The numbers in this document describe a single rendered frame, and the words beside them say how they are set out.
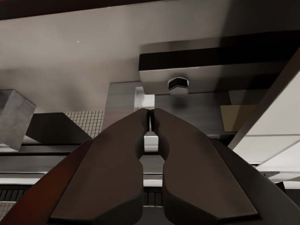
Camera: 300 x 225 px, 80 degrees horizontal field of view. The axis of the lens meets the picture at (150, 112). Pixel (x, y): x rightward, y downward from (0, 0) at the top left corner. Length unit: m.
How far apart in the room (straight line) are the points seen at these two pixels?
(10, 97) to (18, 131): 0.06
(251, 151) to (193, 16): 0.15
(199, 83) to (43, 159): 0.50
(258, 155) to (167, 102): 0.13
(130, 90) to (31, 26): 0.14
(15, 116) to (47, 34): 0.18
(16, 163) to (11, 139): 0.29
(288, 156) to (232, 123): 0.07
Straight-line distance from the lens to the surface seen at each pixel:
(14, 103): 0.40
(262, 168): 0.29
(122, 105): 0.27
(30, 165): 0.65
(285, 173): 0.32
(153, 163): 0.50
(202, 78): 0.25
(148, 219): 0.76
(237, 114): 0.26
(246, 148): 0.20
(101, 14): 0.22
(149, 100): 0.31
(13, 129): 0.39
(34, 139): 0.64
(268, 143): 0.19
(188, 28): 0.23
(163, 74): 0.23
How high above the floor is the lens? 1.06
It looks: 29 degrees down
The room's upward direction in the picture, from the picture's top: 178 degrees counter-clockwise
